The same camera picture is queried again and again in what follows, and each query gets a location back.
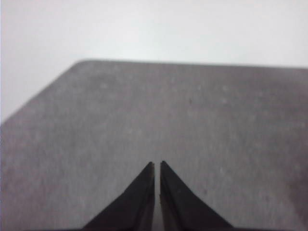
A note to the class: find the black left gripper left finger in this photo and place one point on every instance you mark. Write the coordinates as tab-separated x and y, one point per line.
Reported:
134	207

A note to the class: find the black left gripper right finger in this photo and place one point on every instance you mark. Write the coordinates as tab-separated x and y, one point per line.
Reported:
183	207

